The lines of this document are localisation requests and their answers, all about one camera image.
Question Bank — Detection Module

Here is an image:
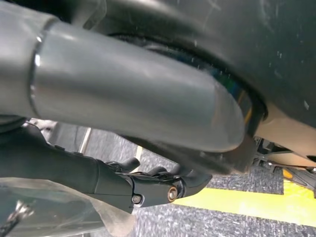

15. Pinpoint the black robot leg joint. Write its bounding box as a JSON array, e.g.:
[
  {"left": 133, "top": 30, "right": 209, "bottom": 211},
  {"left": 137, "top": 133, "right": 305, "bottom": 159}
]
[{"left": 253, "top": 137, "right": 316, "bottom": 198}]

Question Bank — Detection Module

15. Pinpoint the clear plastic film flap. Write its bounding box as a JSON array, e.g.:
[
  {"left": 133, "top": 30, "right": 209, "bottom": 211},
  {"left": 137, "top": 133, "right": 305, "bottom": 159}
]
[{"left": 0, "top": 178, "right": 137, "bottom": 237}]

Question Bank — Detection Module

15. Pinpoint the pale robot leg shell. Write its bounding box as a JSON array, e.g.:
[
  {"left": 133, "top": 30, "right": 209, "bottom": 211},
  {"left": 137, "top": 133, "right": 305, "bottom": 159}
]
[{"left": 255, "top": 104, "right": 316, "bottom": 168}]

